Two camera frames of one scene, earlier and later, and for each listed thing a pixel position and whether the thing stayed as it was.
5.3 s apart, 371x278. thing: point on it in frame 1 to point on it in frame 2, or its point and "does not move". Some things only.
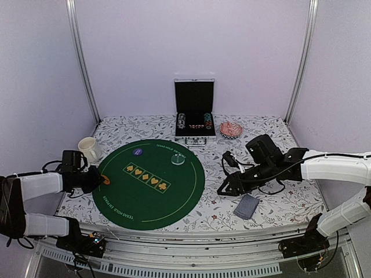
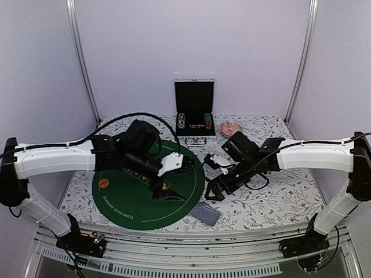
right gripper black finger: [230, 187] to [218, 195]
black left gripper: [97, 178] to [168, 195]
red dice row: [194, 126] does not move
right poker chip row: [207, 121] does not move
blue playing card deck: [246, 207] to [205, 213]
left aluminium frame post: [79, 50] does not move
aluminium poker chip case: [195, 117] does not move
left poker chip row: [181, 121] does not move
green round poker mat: [155, 185] does not move
